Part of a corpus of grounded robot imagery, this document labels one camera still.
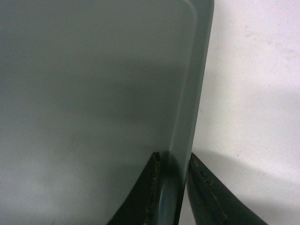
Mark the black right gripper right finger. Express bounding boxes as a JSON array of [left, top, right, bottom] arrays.
[[187, 153, 266, 225]]

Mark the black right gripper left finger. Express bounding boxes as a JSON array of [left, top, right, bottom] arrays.
[[108, 152, 162, 225]]

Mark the grey silver rectangular tray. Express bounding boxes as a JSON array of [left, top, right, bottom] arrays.
[[0, 0, 214, 225]]

